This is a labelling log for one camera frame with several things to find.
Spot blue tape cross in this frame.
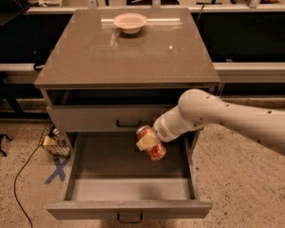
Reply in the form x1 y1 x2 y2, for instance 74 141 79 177
45 158 70 184

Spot black floor cable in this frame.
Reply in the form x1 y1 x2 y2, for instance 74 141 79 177
12 142 44 228

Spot black stand legs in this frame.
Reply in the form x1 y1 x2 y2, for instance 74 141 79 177
0 128 13 158

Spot red coke can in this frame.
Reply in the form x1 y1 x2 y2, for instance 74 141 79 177
136 125 166 161

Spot white paper bowl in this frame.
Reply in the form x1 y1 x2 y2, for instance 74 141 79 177
113 13 147 34

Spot grey drawer cabinet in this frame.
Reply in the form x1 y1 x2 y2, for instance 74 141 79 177
33 7 221 204

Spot closed grey upper drawer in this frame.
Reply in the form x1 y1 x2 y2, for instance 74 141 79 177
47 105 170 132

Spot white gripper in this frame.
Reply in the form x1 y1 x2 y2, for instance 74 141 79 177
136 115 174 151

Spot wire basket with items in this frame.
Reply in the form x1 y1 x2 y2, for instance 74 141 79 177
40 124 71 158

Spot open grey middle drawer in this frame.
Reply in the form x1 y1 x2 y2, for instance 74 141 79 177
47 132 212 223

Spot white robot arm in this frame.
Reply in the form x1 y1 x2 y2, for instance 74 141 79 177
136 89 285 161

